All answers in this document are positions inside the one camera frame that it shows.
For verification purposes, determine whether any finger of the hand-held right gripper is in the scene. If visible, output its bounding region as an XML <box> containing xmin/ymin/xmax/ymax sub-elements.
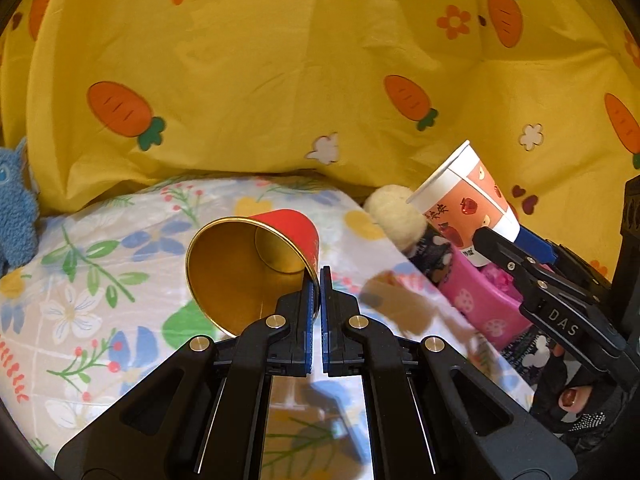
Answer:
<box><xmin>471</xmin><ymin>226</ymin><xmax>542</xmax><ymax>307</ymax></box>
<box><xmin>516</xmin><ymin>224</ymin><xmax>559</xmax><ymax>267</ymax></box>

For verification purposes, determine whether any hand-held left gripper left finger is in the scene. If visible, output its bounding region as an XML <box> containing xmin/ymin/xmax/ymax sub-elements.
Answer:
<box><xmin>54</xmin><ymin>266</ymin><xmax>321</xmax><ymax>480</ymax></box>

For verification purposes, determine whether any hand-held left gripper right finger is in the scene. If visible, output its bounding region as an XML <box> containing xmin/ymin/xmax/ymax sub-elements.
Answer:
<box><xmin>320</xmin><ymin>266</ymin><xmax>578</xmax><ymax>480</ymax></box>

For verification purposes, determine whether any pink plastic bucket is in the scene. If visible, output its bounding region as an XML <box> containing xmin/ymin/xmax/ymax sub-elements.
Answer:
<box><xmin>440</xmin><ymin>247</ymin><xmax>536</xmax><ymax>350</ymax></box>

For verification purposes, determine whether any fruit print paper cup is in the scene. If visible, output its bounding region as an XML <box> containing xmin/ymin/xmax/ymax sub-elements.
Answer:
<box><xmin>406</xmin><ymin>140</ymin><xmax>522</xmax><ymax>268</ymax></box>

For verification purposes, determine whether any red paper cup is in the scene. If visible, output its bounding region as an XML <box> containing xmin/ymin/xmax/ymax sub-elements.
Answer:
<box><xmin>185</xmin><ymin>209</ymin><xmax>321</xmax><ymax>337</ymax></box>

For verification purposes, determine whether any person's right hand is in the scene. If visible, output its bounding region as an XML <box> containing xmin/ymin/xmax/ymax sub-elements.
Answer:
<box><xmin>532</xmin><ymin>346</ymin><xmax>624</xmax><ymax>437</ymax></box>

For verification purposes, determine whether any cream plush ball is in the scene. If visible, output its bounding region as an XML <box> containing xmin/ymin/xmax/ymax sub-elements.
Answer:
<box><xmin>362</xmin><ymin>185</ymin><xmax>427</xmax><ymax>252</ymax></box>

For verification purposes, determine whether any floral plastic tablecloth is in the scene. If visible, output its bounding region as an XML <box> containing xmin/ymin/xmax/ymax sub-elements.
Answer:
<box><xmin>0</xmin><ymin>175</ymin><xmax>536</xmax><ymax>471</ymax></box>

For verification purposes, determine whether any yellow carrot print curtain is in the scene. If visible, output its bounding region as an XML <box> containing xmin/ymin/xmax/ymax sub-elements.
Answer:
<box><xmin>0</xmin><ymin>0</ymin><xmax>640</xmax><ymax>283</ymax></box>

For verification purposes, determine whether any blue plush monster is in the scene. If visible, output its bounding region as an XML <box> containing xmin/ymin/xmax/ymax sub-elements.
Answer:
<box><xmin>0</xmin><ymin>137</ymin><xmax>42</xmax><ymax>278</ymax></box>

